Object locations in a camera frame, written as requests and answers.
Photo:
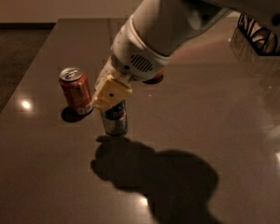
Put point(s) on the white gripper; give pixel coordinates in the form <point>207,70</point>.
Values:
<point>134,57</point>

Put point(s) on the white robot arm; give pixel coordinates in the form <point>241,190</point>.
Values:
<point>164,25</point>

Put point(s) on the silver blue redbull can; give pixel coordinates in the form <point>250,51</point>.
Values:
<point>115,120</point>

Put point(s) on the black wire basket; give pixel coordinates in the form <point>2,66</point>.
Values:
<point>262,40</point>

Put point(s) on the red coke can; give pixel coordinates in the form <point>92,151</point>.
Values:
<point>76,90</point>

